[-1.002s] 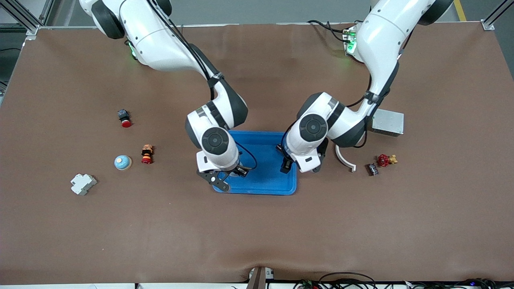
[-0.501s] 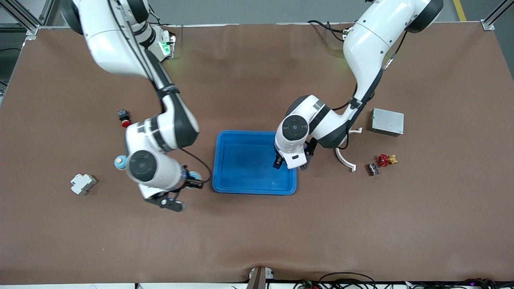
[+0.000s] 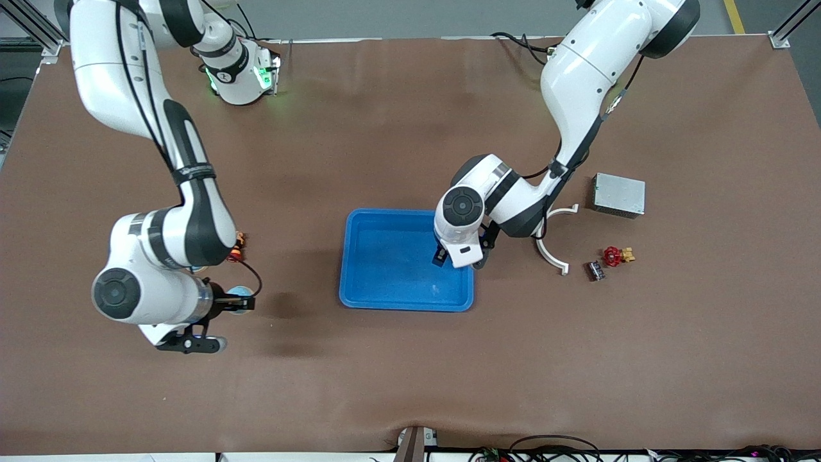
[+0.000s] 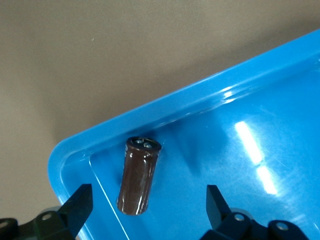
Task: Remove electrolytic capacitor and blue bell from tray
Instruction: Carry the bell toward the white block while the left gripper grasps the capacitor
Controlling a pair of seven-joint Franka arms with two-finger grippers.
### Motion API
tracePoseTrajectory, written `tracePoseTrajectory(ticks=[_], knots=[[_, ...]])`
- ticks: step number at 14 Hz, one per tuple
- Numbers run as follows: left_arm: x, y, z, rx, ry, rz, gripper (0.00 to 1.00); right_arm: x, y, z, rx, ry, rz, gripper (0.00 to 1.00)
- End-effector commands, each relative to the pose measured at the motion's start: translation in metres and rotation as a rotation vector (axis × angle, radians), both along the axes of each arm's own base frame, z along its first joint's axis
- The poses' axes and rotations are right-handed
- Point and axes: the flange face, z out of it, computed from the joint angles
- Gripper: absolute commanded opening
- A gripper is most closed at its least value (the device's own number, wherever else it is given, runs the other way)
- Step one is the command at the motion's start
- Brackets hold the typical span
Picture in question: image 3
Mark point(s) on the grey metal box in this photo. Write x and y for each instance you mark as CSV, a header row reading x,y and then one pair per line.
x,y
619,194

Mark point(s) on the red button with orange base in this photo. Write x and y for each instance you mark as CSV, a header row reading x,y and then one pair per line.
x,y
240,247

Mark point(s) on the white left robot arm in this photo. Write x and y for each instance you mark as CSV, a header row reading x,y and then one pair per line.
x,y
584,70

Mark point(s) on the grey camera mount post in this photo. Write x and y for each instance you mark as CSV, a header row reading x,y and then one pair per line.
x,y
410,446

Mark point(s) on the dark printed cylindrical capacitor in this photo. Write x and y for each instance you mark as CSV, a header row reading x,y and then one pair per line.
x,y
596,270

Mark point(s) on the aluminium frame strut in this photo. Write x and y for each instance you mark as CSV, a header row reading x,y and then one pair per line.
x,y
779,40
52,50

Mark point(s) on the white curved plastic bracket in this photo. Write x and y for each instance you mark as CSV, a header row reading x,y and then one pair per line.
x,y
546,257

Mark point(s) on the blue plastic tray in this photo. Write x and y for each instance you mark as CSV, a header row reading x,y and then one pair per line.
x,y
391,276

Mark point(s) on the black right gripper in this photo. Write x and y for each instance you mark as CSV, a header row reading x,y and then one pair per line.
x,y
222,301

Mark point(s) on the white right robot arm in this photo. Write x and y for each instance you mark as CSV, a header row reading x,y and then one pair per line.
x,y
160,295

